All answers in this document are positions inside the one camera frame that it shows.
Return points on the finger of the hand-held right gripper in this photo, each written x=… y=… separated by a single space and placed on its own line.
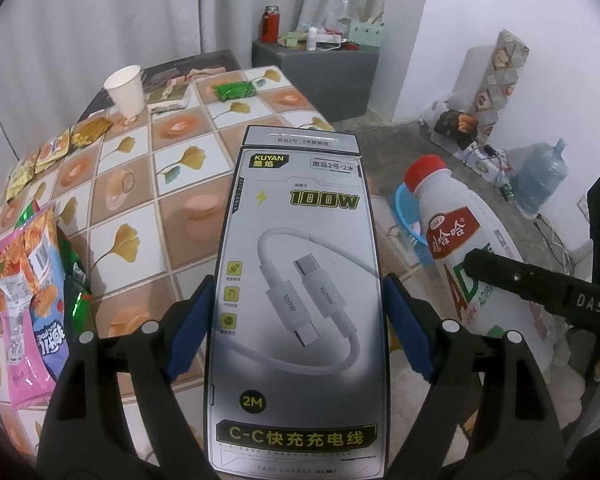
x=520 y=280

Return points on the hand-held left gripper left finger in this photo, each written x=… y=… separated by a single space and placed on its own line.
x=190 y=320

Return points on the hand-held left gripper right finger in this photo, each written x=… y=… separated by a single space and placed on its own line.
x=405 y=320

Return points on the white milk bottle red cap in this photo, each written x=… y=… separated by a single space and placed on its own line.
x=450 y=240

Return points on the blue plastic basket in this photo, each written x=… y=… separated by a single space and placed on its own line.
x=407 y=207

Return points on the blue water jug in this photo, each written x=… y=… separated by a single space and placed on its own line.
x=540 y=175

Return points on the green snack bag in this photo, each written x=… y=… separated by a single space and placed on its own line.
x=75 y=285

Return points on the leaf patterned tablecloth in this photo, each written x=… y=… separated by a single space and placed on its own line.
x=130 y=195

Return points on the dark food printed bag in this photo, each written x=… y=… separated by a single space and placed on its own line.
x=457 y=125

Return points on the pink and blue snack packets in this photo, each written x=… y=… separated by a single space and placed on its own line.
x=35 y=255

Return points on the pink snack bag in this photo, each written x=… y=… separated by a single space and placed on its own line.
x=25 y=375

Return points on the gold snack packet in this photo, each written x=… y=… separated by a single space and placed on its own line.
x=92 y=131

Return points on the patterned rolled mat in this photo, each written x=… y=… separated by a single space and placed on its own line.
x=502 y=67

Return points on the yellow snack packet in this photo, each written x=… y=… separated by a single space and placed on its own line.
x=54 y=150

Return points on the yellow-green snack packet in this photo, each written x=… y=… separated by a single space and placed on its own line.
x=21 y=177

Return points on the silver snack packet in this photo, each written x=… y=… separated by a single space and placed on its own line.
x=167 y=96

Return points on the green foil snack packet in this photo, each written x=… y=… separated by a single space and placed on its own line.
x=236 y=91

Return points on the white paper cup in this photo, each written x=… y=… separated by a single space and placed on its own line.
x=127 y=92

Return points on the orange white snack packet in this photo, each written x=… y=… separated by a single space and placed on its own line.
x=180 y=81

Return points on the grey cabinet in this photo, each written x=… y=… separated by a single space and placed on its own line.
x=325 y=80

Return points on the green plastic utensil basket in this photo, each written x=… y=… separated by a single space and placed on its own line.
x=367 y=34

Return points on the white power strip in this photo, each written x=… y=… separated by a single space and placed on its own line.
x=330 y=40

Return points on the small white bottle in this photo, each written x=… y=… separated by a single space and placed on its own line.
x=312 y=40

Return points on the light green small box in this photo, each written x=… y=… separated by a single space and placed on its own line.
x=293 y=39

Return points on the red thermos bottle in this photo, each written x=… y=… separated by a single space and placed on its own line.
x=270 y=25

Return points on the clear plastic bag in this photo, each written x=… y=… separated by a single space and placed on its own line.
x=343 y=15

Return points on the white curtain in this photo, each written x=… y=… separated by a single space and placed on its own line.
x=205 y=5

